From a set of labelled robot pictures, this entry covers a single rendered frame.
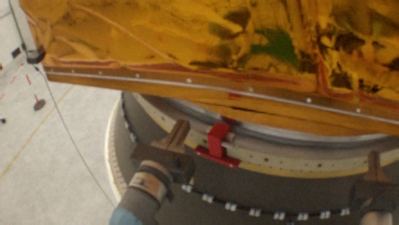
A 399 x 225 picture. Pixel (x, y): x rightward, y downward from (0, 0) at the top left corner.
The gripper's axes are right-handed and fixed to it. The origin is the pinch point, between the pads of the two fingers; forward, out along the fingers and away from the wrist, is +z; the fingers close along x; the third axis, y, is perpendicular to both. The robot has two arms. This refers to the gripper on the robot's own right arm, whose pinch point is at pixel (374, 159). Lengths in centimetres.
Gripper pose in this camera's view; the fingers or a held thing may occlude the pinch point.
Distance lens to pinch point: 67.7
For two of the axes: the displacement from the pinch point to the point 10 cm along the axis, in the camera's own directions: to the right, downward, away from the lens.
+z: 3.5, -6.4, 6.8
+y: 1.1, 7.5, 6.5
